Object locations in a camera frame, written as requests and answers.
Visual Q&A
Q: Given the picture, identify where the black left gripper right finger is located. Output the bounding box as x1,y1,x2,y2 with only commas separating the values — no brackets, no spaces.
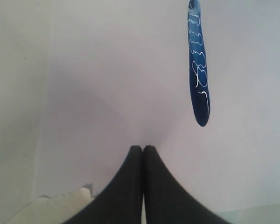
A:
143,145,226,224

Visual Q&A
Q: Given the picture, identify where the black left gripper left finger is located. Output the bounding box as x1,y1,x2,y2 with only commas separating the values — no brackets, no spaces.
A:
65,146,143,224

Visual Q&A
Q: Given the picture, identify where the white paper sheet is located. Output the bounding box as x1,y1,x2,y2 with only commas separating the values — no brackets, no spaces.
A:
33,0,280,211

